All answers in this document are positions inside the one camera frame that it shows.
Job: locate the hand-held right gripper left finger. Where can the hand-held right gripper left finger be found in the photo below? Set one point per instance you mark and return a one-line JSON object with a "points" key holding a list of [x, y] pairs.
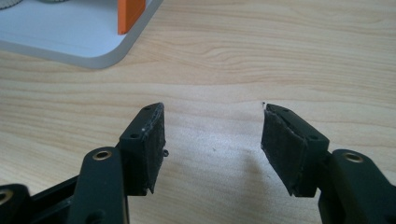
{"points": [[143, 149]]}

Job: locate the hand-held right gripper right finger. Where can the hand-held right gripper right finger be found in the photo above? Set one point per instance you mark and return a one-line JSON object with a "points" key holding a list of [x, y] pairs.
{"points": [[292, 149]]}

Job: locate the white two-tier rack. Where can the white two-tier rack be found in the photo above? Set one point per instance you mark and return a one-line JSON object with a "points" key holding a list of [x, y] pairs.
{"points": [[62, 34]]}

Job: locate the grey white child's shoe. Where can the grey white child's shoe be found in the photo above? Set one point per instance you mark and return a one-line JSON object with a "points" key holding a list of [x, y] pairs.
{"points": [[9, 3]]}

